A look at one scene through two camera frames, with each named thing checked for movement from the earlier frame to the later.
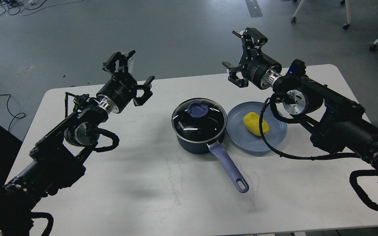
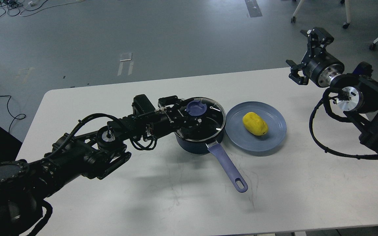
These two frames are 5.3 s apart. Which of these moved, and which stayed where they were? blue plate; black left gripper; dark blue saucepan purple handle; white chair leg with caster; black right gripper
Moved: black right gripper; black left gripper
Stayed: dark blue saucepan purple handle; blue plate; white chair leg with caster
